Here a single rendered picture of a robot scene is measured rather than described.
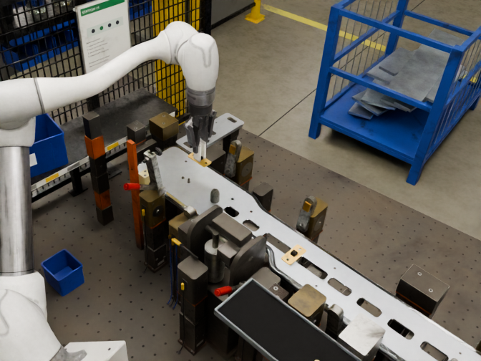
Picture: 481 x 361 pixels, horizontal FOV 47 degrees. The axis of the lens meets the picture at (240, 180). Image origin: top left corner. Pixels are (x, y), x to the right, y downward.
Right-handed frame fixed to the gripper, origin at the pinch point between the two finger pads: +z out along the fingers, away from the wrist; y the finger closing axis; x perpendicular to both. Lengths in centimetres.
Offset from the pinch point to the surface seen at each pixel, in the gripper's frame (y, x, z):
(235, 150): -10.6, 6.7, 1.7
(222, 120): -30.0, -17.6, 11.3
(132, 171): 21.3, -9.6, 3.0
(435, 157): -212, 16, 111
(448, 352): 2, 97, 11
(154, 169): 21.5, 1.8, -5.1
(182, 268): 37.3, 31.5, 3.2
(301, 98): -201, -92, 111
